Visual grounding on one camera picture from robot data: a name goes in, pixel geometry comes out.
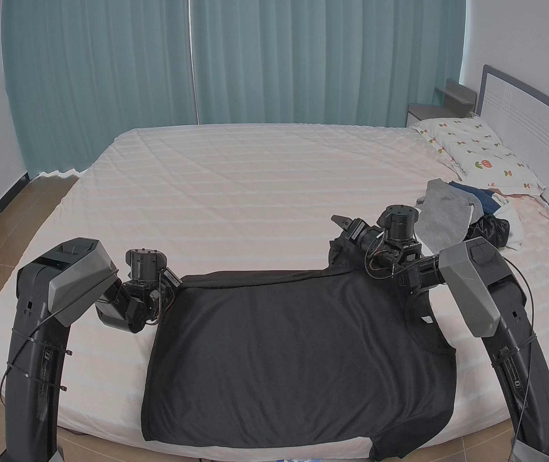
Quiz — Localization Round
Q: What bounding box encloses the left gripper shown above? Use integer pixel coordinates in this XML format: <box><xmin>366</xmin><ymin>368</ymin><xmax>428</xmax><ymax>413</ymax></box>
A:
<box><xmin>159</xmin><ymin>268</ymin><xmax>185</xmax><ymax>291</ymax></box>

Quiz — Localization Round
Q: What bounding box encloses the pile of clothes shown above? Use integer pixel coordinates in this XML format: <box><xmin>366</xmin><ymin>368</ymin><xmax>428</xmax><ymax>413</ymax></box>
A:
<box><xmin>415</xmin><ymin>178</ymin><xmax>526</xmax><ymax>254</ymax></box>

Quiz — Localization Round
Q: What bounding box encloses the black cable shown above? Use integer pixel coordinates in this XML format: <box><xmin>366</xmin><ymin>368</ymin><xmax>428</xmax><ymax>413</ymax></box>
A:
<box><xmin>0</xmin><ymin>270</ymin><xmax>120</xmax><ymax>405</ymax></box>
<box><xmin>498</xmin><ymin>256</ymin><xmax>538</xmax><ymax>451</ymax></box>

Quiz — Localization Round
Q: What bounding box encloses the bed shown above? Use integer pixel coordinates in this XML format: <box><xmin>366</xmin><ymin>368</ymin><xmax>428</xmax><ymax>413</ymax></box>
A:
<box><xmin>0</xmin><ymin>64</ymin><xmax>549</xmax><ymax>460</ymax></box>

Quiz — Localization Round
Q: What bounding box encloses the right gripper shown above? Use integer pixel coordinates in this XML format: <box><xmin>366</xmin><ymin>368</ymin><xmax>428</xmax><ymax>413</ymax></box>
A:
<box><xmin>331</xmin><ymin>214</ymin><xmax>388</xmax><ymax>255</ymax></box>

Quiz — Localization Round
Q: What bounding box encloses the white printed pillow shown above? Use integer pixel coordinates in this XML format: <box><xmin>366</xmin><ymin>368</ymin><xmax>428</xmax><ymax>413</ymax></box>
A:
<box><xmin>409</xmin><ymin>116</ymin><xmax>545</xmax><ymax>196</ymax></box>

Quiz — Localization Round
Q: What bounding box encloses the black T-shirt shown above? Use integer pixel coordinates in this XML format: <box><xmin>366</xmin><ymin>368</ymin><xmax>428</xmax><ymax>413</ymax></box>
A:
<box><xmin>141</xmin><ymin>235</ymin><xmax>458</xmax><ymax>462</ymax></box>

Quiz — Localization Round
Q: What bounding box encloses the blue-green curtain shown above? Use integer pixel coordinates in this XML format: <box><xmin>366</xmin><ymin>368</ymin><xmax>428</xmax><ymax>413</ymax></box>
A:
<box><xmin>190</xmin><ymin>0</ymin><xmax>466</xmax><ymax>127</ymax></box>
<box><xmin>2</xmin><ymin>0</ymin><xmax>199</xmax><ymax>178</ymax></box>

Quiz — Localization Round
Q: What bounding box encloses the grey bedside table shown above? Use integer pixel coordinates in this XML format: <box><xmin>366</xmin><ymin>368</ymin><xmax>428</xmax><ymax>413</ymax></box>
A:
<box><xmin>406</xmin><ymin>79</ymin><xmax>477</xmax><ymax>129</ymax></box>

